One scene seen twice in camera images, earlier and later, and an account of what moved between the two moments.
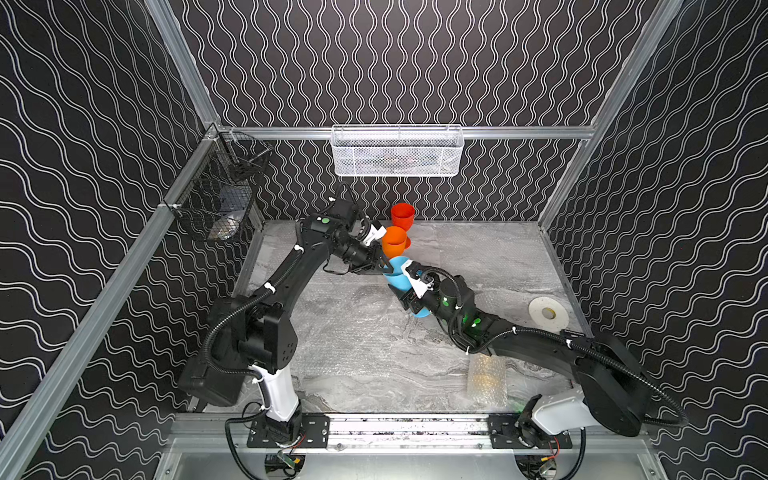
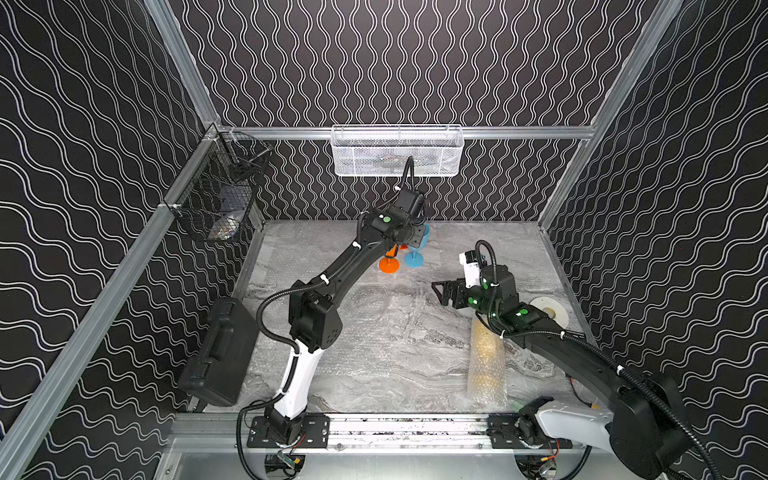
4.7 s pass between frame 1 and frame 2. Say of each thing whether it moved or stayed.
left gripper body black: moved
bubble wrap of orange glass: stayed
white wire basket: stayed
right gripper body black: moved
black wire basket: stayed
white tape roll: stayed
